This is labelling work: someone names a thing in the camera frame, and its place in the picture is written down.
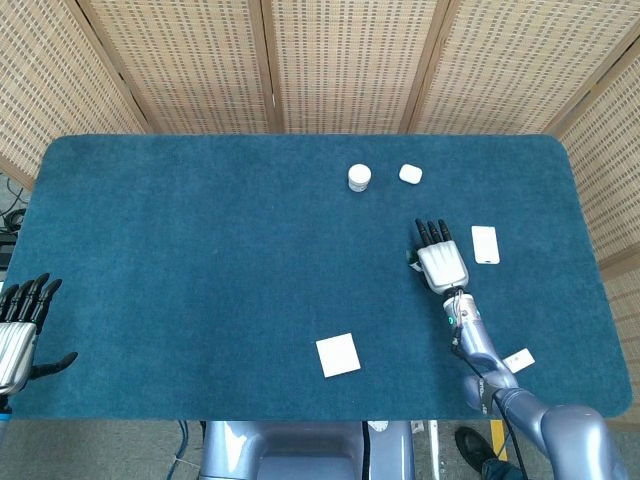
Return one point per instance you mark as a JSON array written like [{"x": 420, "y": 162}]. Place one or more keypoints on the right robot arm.
[{"x": 565, "y": 430}]

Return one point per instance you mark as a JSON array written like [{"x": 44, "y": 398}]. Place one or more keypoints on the black box device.
[{"x": 6, "y": 250}]

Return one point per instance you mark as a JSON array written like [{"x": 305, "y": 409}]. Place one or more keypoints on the white smartphone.
[{"x": 485, "y": 244}]

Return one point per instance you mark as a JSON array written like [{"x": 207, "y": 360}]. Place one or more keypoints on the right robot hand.
[{"x": 442, "y": 262}]

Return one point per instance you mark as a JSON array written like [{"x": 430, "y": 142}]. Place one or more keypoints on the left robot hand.
[{"x": 17, "y": 345}]

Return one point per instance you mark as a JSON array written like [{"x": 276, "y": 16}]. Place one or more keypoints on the small white card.
[{"x": 518, "y": 359}]

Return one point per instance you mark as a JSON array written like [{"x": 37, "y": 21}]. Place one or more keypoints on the white round jar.
[{"x": 359, "y": 177}]

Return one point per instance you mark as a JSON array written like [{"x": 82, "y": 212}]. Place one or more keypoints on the white square pad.
[{"x": 338, "y": 354}]

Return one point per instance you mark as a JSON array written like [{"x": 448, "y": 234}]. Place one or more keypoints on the blue carpet table mat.
[{"x": 200, "y": 280}]

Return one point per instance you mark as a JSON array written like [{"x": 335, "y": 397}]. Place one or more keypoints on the grey-blue robot torso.
[{"x": 300, "y": 450}]

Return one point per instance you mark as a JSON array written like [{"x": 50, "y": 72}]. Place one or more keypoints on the woven bamboo screen panel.
[
  {"x": 350, "y": 60},
  {"x": 520, "y": 65},
  {"x": 610, "y": 190},
  {"x": 185, "y": 60},
  {"x": 45, "y": 80}
]

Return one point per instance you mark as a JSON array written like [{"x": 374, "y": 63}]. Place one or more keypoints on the white earbuds case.
[{"x": 410, "y": 173}]

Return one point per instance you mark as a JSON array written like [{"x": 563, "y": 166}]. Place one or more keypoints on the black shoe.
[{"x": 472, "y": 447}]

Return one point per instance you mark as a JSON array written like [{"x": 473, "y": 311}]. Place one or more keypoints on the blue jeans leg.
[{"x": 502, "y": 471}]

